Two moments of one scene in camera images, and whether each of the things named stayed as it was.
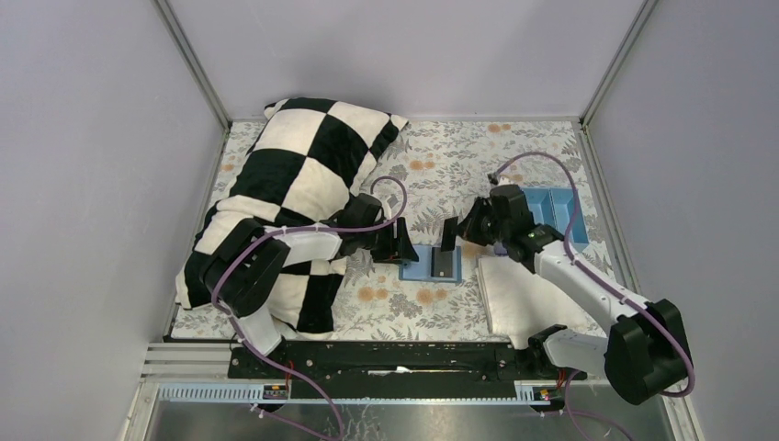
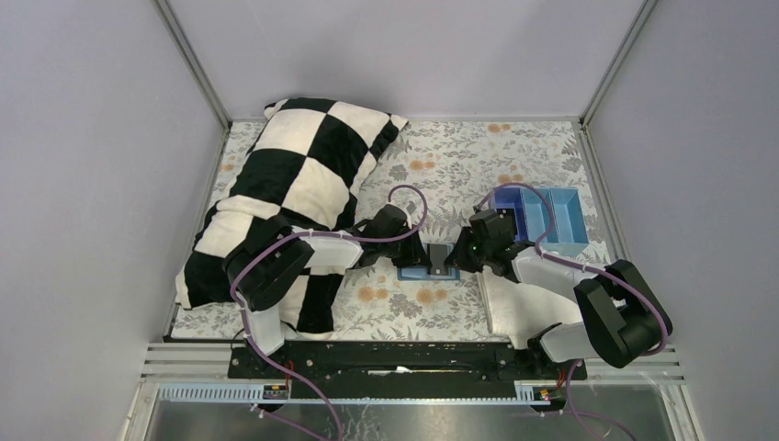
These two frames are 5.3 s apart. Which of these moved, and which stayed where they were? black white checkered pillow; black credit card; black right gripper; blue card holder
Moved: black right gripper
Stayed: blue card holder; black credit card; black white checkered pillow
